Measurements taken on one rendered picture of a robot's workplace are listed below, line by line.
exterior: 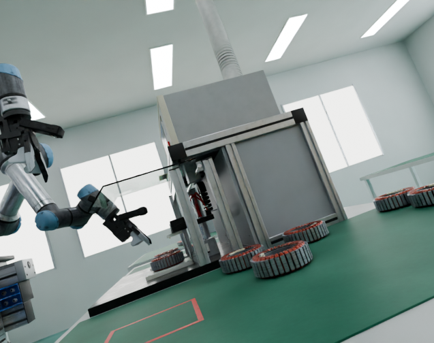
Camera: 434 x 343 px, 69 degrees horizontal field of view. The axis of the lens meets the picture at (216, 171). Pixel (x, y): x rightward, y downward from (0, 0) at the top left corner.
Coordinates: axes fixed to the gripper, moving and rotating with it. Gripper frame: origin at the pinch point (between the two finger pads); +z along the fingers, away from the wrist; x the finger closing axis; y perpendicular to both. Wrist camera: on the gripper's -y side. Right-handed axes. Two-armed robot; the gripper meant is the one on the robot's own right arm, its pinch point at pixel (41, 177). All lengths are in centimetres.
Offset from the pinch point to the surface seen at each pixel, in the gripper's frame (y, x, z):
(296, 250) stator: -45, 46, 37
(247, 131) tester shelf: -59, 12, 6
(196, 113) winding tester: -50, 0, -8
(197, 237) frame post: -35.7, 7.9, 30.4
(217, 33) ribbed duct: -127, -130, -118
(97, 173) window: 20, -489, -117
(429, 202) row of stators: -81, 41, 39
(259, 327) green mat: -31, 61, 40
